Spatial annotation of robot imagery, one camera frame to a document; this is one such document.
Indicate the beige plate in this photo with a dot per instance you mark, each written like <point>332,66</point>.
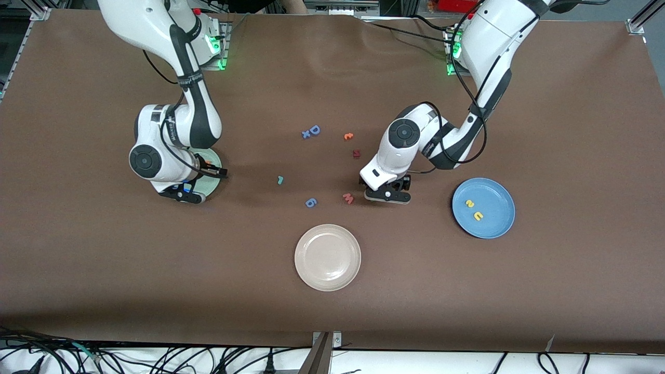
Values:
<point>328,257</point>

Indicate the red box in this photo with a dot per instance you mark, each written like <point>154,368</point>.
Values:
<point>457,5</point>

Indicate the pink foam letter W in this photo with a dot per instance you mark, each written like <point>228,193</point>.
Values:
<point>348,198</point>

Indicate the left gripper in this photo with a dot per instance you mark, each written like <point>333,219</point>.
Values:
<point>404,182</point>

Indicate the yellow foam letter U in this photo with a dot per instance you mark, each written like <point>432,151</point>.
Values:
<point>478,216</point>

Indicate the silver table edge bracket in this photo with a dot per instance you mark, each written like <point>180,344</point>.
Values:
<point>336,340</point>

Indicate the dark metal beam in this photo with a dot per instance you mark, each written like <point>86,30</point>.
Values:
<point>318,361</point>

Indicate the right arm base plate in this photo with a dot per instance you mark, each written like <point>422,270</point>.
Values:
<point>221,66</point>

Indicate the blue foam letter D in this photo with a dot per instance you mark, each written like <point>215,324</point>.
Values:
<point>315,130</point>

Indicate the mint green plate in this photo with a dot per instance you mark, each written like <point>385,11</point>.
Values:
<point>212,186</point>

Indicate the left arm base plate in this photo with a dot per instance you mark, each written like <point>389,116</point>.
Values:
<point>450,72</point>

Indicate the white paper scrap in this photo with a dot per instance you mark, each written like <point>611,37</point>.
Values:
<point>549,344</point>

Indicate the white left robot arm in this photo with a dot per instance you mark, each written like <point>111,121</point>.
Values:
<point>488,36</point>

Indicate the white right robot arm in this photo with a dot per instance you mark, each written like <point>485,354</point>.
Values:
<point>130,21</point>

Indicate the blue foam number 6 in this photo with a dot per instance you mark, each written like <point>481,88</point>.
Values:
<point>310,203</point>

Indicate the blue plate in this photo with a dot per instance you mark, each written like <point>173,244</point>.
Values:
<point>491,228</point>

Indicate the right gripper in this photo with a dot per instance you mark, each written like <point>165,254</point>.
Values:
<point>207,168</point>

